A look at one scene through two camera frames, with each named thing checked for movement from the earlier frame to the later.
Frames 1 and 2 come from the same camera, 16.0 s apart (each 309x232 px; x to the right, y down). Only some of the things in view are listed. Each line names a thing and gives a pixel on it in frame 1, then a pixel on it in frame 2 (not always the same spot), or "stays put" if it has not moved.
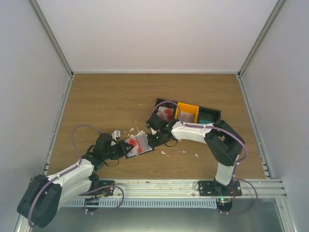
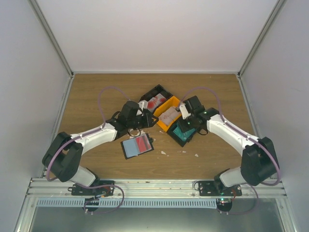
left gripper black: x=122 y=150 -> x=148 y=120
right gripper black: x=155 y=144 -> x=183 y=127
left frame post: x=44 y=24 stays put
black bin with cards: x=165 y=109 -> x=156 y=97
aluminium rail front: x=154 y=189 stays put
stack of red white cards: x=165 y=113 -> x=155 y=101
